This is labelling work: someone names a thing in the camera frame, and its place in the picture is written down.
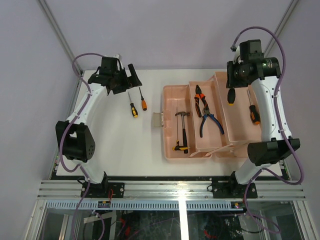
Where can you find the left aluminium frame post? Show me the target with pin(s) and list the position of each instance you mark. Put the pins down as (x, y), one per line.
(44, 6)

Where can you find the aluminium frame post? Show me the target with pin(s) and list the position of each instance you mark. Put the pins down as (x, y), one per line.
(282, 24)
(44, 6)

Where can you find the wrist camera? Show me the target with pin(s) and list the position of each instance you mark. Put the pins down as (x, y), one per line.
(119, 61)
(237, 59)

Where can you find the slotted cable duct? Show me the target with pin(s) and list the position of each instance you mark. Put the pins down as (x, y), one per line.
(144, 205)

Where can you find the orange handled black screwdriver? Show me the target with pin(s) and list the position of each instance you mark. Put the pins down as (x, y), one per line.
(143, 102)

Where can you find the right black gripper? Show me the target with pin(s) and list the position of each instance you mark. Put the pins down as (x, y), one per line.
(231, 82)

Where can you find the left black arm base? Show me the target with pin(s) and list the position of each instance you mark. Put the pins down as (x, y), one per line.
(106, 189)

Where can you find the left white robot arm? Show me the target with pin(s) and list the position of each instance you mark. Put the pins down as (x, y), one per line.
(75, 141)

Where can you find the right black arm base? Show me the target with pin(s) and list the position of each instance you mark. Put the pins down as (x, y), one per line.
(231, 189)

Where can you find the aluminium mounting rail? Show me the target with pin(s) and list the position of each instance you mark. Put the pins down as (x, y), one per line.
(265, 190)

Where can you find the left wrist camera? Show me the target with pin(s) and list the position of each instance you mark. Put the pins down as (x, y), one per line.
(119, 61)

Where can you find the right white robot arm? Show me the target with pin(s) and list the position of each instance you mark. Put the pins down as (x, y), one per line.
(250, 67)

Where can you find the pink plastic tool box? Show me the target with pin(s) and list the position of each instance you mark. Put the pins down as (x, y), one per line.
(213, 128)

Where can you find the long black orange screwdriver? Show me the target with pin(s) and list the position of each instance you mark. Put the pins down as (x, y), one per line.
(254, 115)

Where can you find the claw hammer black handle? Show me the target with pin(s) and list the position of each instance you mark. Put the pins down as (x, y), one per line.
(184, 114)

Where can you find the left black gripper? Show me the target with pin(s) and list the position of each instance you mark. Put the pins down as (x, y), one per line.
(126, 84)

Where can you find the right aluminium frame post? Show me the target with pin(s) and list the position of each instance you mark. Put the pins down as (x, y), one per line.
(282, 24)

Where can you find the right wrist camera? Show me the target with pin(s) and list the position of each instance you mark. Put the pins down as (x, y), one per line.
(237, 59)

